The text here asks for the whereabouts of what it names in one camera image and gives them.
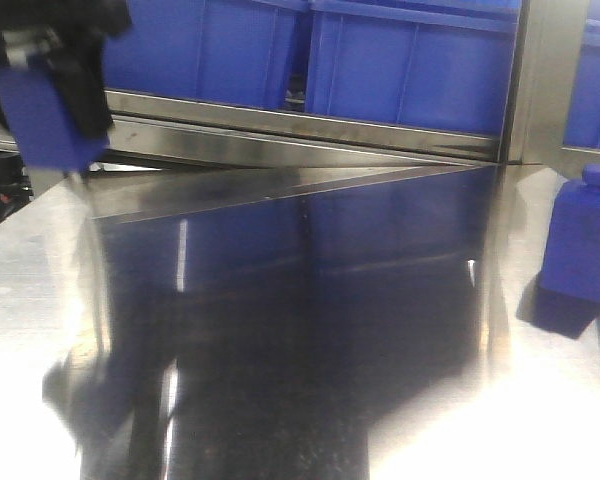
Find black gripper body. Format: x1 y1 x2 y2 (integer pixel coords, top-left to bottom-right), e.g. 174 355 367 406
0 1 132 138

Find blue square plastic bottle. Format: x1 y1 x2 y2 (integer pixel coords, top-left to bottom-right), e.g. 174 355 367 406
0 62 109 172

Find blue plastic bin left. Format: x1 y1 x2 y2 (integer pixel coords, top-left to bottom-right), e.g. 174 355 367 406
103 1 309 110

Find blue plastic bin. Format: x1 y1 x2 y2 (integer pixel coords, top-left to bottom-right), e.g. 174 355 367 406
103 1 309 110
305 1 517 135

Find blue plastic bin right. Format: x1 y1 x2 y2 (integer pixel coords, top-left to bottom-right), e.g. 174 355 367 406
305 1 517 135

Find blue bin far right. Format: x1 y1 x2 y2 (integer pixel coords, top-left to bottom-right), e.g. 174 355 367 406
563 20 600 149

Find stainless steel shelf frame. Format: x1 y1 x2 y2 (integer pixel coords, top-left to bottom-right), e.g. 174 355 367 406
0 0 600 221

